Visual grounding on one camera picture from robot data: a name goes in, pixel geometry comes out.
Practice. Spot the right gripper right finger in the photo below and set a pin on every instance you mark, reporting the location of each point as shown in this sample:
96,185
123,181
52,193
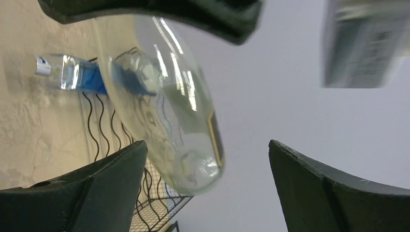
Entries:
316,197

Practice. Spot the clear glass bottle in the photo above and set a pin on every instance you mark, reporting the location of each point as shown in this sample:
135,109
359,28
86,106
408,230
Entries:
160,94

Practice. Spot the blue square glass bottle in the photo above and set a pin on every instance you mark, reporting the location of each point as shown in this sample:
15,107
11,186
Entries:
69,73

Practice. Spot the black wire wine rack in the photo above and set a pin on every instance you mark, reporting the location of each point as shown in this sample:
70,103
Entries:
105,133

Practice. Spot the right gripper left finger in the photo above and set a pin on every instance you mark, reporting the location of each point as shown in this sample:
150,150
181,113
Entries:
99,197

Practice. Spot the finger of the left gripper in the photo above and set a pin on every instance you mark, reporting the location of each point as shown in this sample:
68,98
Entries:
232,20

